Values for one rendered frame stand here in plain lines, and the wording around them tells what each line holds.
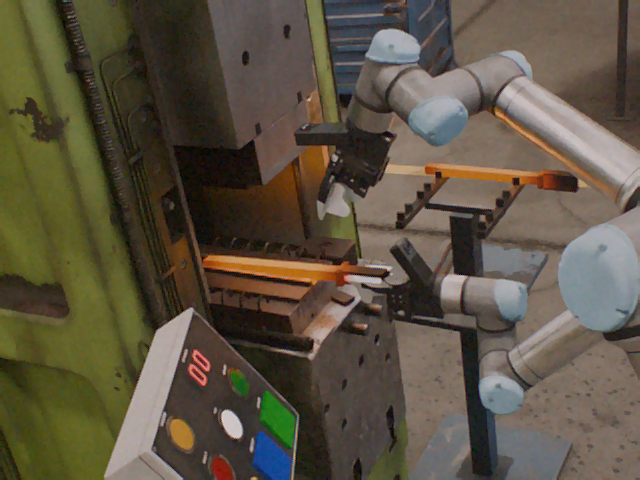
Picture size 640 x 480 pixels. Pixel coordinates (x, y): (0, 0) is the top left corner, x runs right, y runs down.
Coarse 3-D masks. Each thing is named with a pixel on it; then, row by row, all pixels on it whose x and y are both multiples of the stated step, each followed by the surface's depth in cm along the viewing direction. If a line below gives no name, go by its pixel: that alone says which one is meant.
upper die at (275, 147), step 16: (288, 112) 169; (304, 112) 174; (272, 128) 165; (288, 128) 170; (256, 144) 160; (272, 144) 165; (288, 144) 170; (176, 160) 171; (192, 160) 169; (208, 160) 167; (224, 160) 165; (240, 160) 163; (256, 160) 162; (272, 160) 166; (288, 160) 171; (192, 176) 171; (208, 176) 169; (224, 176) 167; (240, 176) 165; (256, 176) 164; (272, 176) 166
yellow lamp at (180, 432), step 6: (174, 420) 122; (180, 420) 123; (174, 426) 121; (180, 426) 122; (186, 426) 124; (174, 432) 120; (180, 432) 121; (186, 432) 123; (174, 438) 120; (180, 438) 121; (186, 438) 122; (192, 438) 123; (180, 444) 120; (186, 444) 121; (192, 444) 122
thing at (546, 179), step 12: (432, 168) 236; (444, 168) 235; (456, 168) 233; (468, 168) 232; (480, 168) 231; (492, 168) 230; (492, 180) 229; (504, 180) 227; (528, 180) 223; (540, 180) 221; (552, 180) 221; (564, 180) 219; (576, 180) 217
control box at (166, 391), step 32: (192, 320) 141; (160, 352) 137; (192, 352) 136; (224, 352) 144; (160, 384) 128; (192, 384) 131; (224, 384) 139; (256, 384) 147; (128, 416) 127; (160, 416) 121; (192, 416) 127; (256, 416) 141; (128, 448) 118; (160, 448) 117; (192, 448) 122; (224, 448) 129
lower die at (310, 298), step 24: (216, 288) 191; (240, 288) 188; (264, 288) 187; (288, 288) 185; (312, 288) 185; (336, 288) 195; (216, 312) 188; (240, 312) 184; (264, 312) 181; (288, 312) 179; (312, 312) 187
